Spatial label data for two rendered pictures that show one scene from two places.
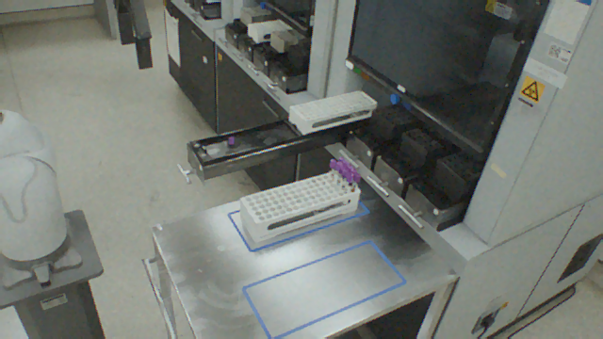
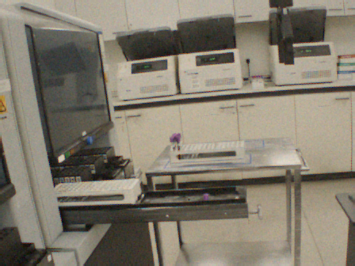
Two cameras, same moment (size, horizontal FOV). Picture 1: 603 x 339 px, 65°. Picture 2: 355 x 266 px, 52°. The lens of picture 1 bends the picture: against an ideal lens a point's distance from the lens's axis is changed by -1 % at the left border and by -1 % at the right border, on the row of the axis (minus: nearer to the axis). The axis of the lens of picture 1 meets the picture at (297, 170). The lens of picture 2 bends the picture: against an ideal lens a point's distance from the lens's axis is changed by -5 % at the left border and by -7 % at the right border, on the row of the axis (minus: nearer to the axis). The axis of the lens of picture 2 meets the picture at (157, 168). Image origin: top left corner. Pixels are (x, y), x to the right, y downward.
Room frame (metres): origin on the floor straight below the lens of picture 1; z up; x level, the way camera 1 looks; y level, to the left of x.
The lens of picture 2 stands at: (2.08, 0.94, 1.25)
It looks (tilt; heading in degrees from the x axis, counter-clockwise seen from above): 16 degrees down; 227
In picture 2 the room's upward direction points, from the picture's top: 8 degrees counter-clockwise
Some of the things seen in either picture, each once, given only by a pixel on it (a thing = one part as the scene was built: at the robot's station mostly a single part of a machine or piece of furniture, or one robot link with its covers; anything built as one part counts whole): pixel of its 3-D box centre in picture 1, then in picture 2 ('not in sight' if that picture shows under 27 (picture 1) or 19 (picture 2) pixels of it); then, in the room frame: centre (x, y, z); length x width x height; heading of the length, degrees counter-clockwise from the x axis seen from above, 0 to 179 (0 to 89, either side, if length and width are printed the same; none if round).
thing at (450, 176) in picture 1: (450, 177); (108, 155); (1.09, -0.44, 0.85); 0.12 x 0.02 x 0.06; 33
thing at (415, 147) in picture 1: (415, 149); (97, 165); (1.22, -0.35, 0.85); 0.12 x 0.02 x 0.06; 34
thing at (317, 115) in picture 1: (334, 112); (94, 195); (1.42, -0.10, 0.83); 0.30 x 0.10 x 0.06; 124
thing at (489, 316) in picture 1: (488, 320); not in sight; (1.04, -0.72, 0.29); 0.11 x 0.03 x 0.10; 124
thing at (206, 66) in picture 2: not in sight; (209, 53); (-0.88, -1.35, 1.24); 0.62 x 0.56 x 0.69; 35
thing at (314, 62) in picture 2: not in sight; (299, 45); (-1.36, -0.64, 1.25); 0.62 x 0.56 x 0.69; 34
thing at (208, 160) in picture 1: (286, 137); (148, 207); (1.32, 0.04, 0.78); 0.73 x 0.14 x 0.09; 124
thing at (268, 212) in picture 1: (301, 203); (208, 153); (0.91, -0.02, 0.85); 0.30 x 0.10 x 0.06; 122
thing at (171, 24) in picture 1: (171, 37); not in sight; (2.86, 0.88, 0.43); 0.27 x 0.02 x 0.36; 34
